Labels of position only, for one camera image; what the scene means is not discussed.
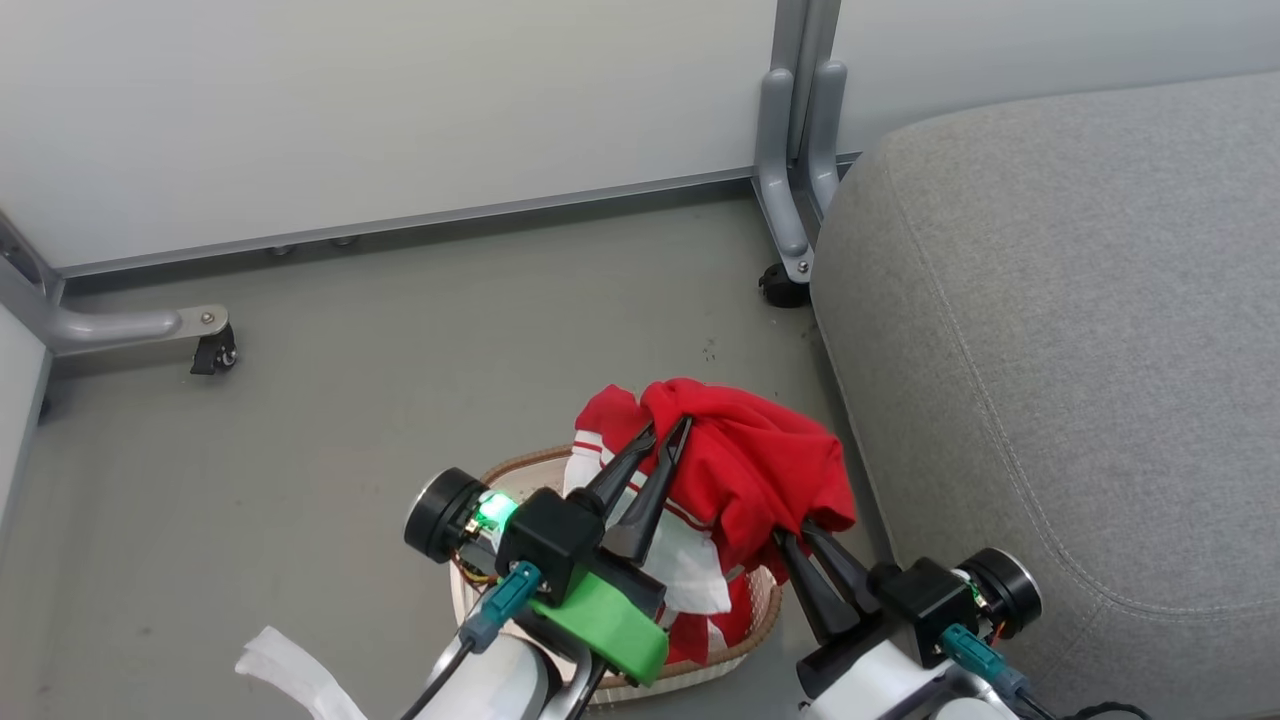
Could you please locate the grey horizontal partition foot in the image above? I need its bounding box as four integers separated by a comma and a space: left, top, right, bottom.
0, 210, 233, 358

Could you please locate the left arm cable teal plug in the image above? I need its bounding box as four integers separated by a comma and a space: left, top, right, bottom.
398, 560, 546, 720

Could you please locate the black caster wheel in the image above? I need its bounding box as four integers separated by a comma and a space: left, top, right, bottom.
189, 324, 240, 378
757, 262, 814, 310

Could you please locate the white cloth strip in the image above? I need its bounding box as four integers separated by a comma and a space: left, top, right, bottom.
234, 625, 370, 720

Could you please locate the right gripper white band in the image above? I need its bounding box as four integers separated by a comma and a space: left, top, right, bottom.
774, 521, 1043, 703

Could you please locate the white garment with red stripes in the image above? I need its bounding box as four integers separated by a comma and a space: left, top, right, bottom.
562, 430, 758, 667

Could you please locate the right arm cable teal plug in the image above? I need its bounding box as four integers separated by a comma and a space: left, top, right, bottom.
940, 624, 1153, 720

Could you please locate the grey partition base rail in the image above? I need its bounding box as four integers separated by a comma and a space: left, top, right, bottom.
58, 150, 863, 283

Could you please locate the woven laundry basket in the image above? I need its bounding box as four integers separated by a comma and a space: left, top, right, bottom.
449, 444, 785, 707

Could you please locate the arm cable teal plug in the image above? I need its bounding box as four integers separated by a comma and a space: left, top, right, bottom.
940, 624, 1153, 720
398, 560, 546, 720

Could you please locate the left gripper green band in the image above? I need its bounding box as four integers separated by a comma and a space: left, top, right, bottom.
404, 417, 693, 687

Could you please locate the grey fabric sofa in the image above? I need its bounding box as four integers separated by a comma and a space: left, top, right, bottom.
809, 70, 1280, 720

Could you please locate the red shirt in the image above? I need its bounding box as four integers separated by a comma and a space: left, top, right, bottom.
575, 377, 859, 583

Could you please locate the grey upright partition post foot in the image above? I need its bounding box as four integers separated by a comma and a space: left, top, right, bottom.
751, 0, 850, 287

